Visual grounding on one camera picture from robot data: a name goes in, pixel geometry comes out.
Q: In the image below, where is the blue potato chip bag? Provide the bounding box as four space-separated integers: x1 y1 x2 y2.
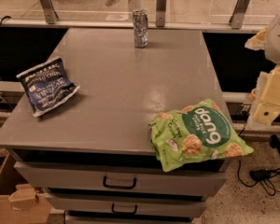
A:
17 57 79 118

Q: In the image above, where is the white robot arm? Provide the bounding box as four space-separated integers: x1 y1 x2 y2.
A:
245 12 280 125

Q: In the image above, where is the green dang chip bag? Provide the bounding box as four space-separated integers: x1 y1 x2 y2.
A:
149 99 254 172

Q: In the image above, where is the silver redbull can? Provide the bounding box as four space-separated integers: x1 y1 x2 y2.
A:
133 9 148 48

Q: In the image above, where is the grey drawer cabinet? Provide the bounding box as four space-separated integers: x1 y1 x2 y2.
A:
0 28 226 224

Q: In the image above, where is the brown cardboard box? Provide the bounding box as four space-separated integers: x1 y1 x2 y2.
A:
0 155 51 224

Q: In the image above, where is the right metal window bracket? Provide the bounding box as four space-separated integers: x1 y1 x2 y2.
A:
229 0 250 29

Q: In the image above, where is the metal window bracket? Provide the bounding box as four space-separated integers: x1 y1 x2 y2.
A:
39 0 58 24
156 0 167 27
229 0 250 29

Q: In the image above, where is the middle metal window bracket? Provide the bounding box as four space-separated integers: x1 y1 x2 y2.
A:
156 0 167 27

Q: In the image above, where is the black drawer handle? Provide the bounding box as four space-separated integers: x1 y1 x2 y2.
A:
111 203 138 215
103 175 137 189

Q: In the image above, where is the black top drawer handle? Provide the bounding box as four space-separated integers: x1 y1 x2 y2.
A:
103 175 137 189

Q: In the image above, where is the left metal window bracket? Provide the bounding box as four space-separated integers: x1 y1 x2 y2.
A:
39 0 58 24

